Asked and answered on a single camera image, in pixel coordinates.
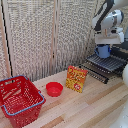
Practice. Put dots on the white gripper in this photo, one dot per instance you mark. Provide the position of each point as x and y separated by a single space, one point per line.
109 37

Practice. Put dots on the red shopping basket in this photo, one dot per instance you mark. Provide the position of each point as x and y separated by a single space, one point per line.
20 100

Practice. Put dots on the red plastic bowl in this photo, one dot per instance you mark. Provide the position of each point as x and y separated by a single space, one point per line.
54 89

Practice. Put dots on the black oven door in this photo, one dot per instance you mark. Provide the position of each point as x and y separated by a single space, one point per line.
95 75

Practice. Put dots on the blue plastic mug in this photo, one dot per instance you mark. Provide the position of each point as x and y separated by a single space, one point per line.
102 51

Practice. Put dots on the macaroni and cheese box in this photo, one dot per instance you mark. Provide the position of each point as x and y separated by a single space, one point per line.
76 79

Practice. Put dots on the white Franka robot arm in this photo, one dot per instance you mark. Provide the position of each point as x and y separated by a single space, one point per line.
110 16

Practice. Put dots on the woven wood-framed folding screen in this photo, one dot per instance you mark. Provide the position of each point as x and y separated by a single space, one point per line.
30 36

